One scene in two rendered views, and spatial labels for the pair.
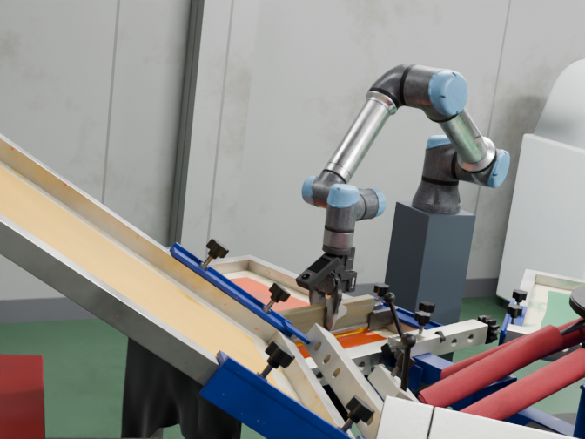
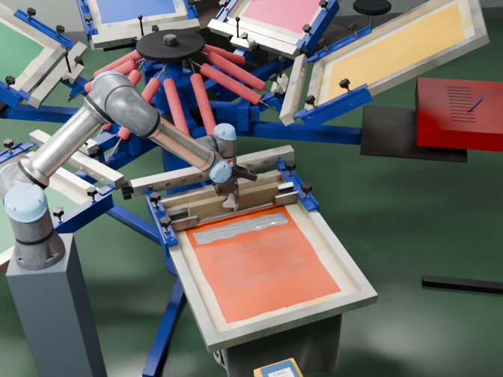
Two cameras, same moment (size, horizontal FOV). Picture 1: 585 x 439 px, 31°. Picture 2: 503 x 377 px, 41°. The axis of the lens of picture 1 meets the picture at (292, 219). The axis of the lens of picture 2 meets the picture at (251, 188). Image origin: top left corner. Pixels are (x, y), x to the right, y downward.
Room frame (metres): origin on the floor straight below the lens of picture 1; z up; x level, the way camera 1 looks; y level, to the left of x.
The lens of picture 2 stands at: (4.31, 0.85, 2.60)
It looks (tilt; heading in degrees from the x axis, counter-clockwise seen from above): 37 degrees down; 206
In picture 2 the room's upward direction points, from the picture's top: 2 degrees counter-clockwise
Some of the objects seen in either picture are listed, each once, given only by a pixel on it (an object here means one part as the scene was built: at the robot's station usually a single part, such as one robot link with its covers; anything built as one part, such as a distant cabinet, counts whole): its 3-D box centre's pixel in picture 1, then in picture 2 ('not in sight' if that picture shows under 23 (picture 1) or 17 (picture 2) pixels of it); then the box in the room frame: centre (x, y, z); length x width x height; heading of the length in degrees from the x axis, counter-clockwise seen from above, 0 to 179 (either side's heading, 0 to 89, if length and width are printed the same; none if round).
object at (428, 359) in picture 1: (429, 368); not in sight; (2.27, -0.35, 1.02); 0.17 x 0.06 x 0.05; 45
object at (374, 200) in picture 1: (359, 203); (201, 151); (2.62, -0.16, 1.31); 0.11 x 0.11 x 0.08; 54
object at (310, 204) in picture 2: not in sight; (297, 191); (2.30, 0.07, 0.98); 0.30 x 0.05 x 0.07; 45
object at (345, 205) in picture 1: (342, 207); (224, 141); (2.54, -0.12, 1.31); 0.09 x 0.08 x 0.11; 144
